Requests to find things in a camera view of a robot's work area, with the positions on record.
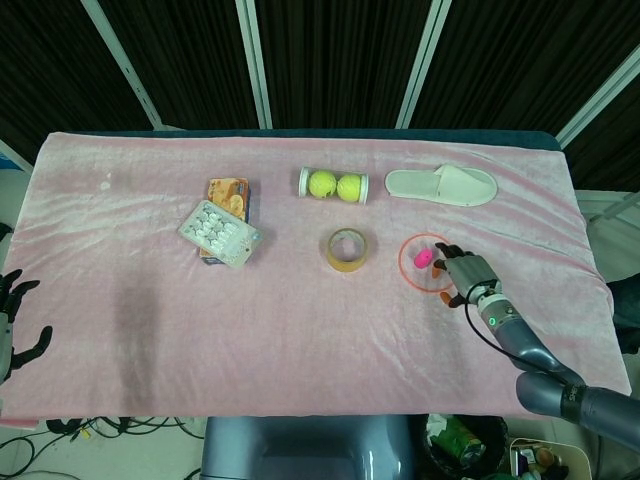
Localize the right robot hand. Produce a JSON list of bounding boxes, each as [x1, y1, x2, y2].
[[431, 242, 503, 309]]

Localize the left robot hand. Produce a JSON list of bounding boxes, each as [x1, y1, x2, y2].
[[0, 268, 54, 385]]

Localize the orange plastic ring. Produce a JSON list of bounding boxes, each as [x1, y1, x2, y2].
[[397, 232, 464, 306]]

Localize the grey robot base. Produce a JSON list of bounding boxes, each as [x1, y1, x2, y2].
[[199, 415, 417, 480]]

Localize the white disposable slipper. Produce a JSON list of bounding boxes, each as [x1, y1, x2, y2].
[[384, 164, 499, 208]]

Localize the brown packing tape roll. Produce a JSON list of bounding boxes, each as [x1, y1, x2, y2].
[[320, 227, 372, 273]]

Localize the pink velvet tablecloth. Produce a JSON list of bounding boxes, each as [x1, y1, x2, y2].
[[0, 130, 632, 422]]

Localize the yellow-green tennis ball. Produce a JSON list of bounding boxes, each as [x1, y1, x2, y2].
[[307, 170, 339, 197], [336, 173, 365, 203]]

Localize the clear tennis ball tube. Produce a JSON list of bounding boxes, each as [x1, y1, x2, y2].
[[298, 166, 372, 205]]

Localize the black waste bin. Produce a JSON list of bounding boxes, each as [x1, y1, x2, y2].
[[424, 412, 512, 480]]

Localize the blister pack of white pieces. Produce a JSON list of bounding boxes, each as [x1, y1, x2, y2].
[[177, 200, 265, 270]]

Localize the orange snack box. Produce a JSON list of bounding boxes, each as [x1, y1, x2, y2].
[[198, 177, 255, 267]]

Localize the black floor cables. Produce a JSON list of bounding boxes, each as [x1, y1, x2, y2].
[[0, 414, 206, 480]]

